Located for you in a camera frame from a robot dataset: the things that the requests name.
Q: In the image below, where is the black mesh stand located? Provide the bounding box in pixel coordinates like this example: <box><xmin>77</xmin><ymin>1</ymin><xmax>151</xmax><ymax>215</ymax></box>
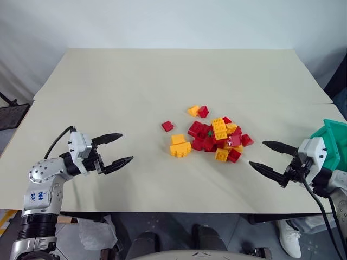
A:
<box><xmin>0</xmin><ymin>91</ymin><xmax>31</xmax><ymax>132</ymax></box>

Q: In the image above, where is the yellow studded toy brick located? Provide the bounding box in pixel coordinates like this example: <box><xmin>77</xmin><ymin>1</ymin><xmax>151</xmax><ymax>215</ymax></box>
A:
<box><xmin>211</xmin><ymin>117</ymin><xmax>228</xmax><ymax>140</ymax></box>

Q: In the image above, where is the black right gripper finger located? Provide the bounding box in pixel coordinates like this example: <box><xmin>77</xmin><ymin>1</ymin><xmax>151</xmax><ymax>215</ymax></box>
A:
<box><xmin>248</xmin><ymin>161</ymin><xmax>288</xmax><ymax>189</ymax></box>
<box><xmin>262</xmin><ymin>140</ymin><xmax>299</xmax><ymax>157</ymax></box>

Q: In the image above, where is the yellow black floor tape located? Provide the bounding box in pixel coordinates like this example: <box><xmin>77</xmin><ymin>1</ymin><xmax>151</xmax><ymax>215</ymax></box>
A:
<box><xmin>0</xmin><ymin>209</ymin><xmax>15</xmax><ymax>237</ymax></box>

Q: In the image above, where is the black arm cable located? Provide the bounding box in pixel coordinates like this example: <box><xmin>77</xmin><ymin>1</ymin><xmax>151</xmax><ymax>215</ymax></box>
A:
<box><xmin>299</xmin><ymin>162</ymin><xmax>347</xmax><ymax>260</ymax></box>
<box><xmin>43</xmin><ymin>125</ymin><xmax>75</xmax><ymax>160</ymax></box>

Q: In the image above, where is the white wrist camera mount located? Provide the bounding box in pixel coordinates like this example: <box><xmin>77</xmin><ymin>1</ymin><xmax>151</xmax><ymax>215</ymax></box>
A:
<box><xmin>297</xmin><ymin>137</ymin><xmax>329</xmax><ymax>185</ymax></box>
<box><xmin>67</xmin><ymin>131</ymin><xmax>93</xmax><ymax>177</ymax></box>

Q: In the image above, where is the white shoe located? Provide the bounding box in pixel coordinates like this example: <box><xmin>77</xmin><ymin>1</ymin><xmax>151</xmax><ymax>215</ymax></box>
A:
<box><xmin>276</xmin><ymin>219</ymin><xmax>303</xmax><ymax>259</ymax></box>

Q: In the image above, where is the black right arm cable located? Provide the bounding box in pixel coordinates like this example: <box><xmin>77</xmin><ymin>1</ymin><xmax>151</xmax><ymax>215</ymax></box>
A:
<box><xmin>299</xmin><ymin>162</ymin><xmax>347</xmax><ymax>260</ymax></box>

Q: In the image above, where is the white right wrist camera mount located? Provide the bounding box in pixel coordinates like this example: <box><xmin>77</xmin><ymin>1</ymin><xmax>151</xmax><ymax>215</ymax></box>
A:
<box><xmin>297</xmin><ymin>137</ymin><xmax>329</xmax><ymax>185</ymax></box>

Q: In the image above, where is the clear plastic bag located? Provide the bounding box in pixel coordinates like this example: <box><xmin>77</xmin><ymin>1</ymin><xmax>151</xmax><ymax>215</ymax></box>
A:
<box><xmin>78</xmin><ymin>214</ymin><xmax>118</xmax><ymax>251</ymax></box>

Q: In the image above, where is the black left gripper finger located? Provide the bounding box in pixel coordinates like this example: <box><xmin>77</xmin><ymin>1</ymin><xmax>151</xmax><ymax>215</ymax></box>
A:
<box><xmin>91</xmin><ymin>132</ymin><xmax>124</xmax><ymax>147</ymax></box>
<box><xmin>101</xmin><ymin>155</ymin><xmax>134</xmax><ymax>176</ymax></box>

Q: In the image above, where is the green plastic bin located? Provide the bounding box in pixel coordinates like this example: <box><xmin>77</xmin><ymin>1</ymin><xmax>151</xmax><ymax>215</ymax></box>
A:
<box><xmin>310</xmin><ymin>119</ymin><xmax>347</xmax><ymax>173</ymax></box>

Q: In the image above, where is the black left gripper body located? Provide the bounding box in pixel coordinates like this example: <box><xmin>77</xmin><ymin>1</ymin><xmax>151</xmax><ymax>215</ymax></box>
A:
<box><xmin>81</xmin><ymin>138</ymin><xmax>106</xmax><ymax>176</ymax></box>

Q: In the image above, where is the yellow brick pair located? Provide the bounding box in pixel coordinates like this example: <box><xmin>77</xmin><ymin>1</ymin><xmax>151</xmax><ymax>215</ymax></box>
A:
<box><xmin>169</xmin><ymin>141</ymin><xmax>192</xmax><ymax>158</ymax></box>

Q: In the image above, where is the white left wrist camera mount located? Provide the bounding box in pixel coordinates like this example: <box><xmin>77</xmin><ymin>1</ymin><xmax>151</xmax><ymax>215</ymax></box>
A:
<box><xmin>67</xmin><ymin>131</ymin><xmax>93</xmax><ymax>177</ymax></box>

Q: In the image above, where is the red block with white sticker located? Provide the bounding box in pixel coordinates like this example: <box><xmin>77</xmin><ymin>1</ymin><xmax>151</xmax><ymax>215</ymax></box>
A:
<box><xmin>225</xmin><ymin>135</ymin><xmax>242</xmax><ymax>148</ymax></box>

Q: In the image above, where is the red plastic toy brick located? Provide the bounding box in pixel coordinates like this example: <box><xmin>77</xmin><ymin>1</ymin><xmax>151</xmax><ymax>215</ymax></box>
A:
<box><xmin>187</xmin><ymin>120</ymin><xmax>211</xmax><ymax>139</ymax></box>

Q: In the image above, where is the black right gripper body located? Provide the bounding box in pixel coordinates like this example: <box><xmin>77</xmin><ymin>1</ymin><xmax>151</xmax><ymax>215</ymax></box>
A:
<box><xmin>282</xmin><ymin>151</ymin><xmax>311</xmax><ymax>188</ymax></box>

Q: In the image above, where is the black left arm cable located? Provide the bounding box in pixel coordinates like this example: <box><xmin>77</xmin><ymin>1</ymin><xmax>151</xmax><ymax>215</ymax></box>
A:
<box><xmin>43</xmin><ymin>125</ymin><xmax>75</xmax><ymax>160</ymax></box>

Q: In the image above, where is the brown cardboard piece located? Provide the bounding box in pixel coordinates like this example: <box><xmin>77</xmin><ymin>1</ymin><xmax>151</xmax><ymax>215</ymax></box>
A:
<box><xmin>56</xmin><ymin>214</ymin><xmax>79</xmax><ymax>225</ymax></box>

